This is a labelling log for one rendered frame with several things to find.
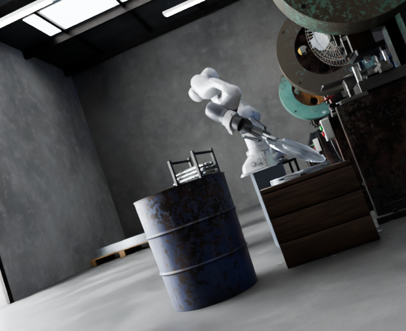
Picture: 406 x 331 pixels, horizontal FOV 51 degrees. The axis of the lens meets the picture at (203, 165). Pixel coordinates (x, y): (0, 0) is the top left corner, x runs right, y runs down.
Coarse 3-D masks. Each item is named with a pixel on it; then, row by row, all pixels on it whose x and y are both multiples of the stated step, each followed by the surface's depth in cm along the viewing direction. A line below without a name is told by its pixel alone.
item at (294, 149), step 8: (272, 144) 198; (280, 144) 202; (288, 144) 204; (296, 144) 211; (288, 152) 192; (296, 152) 195; (304, 152) 198; (312, 152) 205; (312, 160) 191; (320, 160) 195
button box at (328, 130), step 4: (320, 120) 266; (324, 120) 265; (328, 120) 265; (324, 124) 265; (328, 124) 265; (324, 128) 265; (328, 128) 265; (324, 132) 268; (328, 132) 265; (332, 132) 264; (328, 136) 265; (332, 136) 264; (328, 140) 266; (332, 144) 270; (336, 152) 270
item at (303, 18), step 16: (288, 0) 205; (304, 0) 203; (320, 0) 202; (336, 0) 200; (352, 0) 199; (368, 0) 197; (384, 0) 196; (400, 0) 194; (288, 16) 220; (304, 16) 205; (320, 16) 201; (336, 16) 200; (352, 16) 198; (368, 16) 197; (384, 16) 201; (320, 32) 218; (336, 32) 213; (352, 32) 213
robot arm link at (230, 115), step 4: (228, 112) 215; (232, 112) 215; (236, 112) 216; (224, 116) 215; (228, 116) 214; (232, 116) 214; (224, 120) 216; (228, 120) 214; (232, 120) 214; (224, 124) 217; (228, 124) 215; (228, 128) 219; (232, 128) 219; (232, 132) 222
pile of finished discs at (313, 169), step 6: (324, 162) 189; (306, 168) 186; (312, 168) 186; (318, 168) 187; (294, 174) 187; (300, 174) 186; (306, 174) 186; (276, 180) 193; (282, 180) 190; (288, 180) 188
